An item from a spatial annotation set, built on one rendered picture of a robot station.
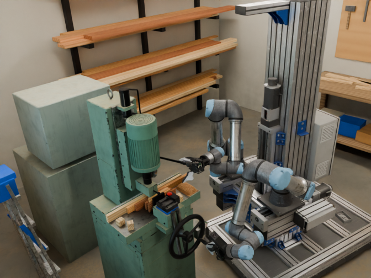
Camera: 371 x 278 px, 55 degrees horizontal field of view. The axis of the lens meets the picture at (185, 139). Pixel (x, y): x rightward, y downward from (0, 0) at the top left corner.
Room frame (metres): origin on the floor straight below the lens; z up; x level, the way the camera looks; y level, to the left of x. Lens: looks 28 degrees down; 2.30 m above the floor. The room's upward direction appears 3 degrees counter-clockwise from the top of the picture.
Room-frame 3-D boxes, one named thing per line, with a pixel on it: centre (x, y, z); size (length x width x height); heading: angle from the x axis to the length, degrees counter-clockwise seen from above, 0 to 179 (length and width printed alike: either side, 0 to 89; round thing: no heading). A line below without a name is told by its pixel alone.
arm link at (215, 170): (2.00, -0.20, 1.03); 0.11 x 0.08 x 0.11; 81
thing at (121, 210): (1.86, 0.26, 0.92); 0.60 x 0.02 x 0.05; 133
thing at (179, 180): (1.92, 0.18, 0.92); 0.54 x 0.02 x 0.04; 133
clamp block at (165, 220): (1.71, 0.12, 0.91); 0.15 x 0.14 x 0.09; 133
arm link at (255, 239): (1.49, -0.34, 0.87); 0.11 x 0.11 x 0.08; 42
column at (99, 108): (2.07, 0.45, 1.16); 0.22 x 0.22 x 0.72; 43
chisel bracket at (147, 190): (1.87, 0.26, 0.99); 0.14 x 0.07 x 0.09; 43
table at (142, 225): (1.77, 0.18, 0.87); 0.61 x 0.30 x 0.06; 133
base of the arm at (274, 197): (1.90, -0.61, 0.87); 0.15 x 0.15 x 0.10
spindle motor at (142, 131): (1.85, 0.25, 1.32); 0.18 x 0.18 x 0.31
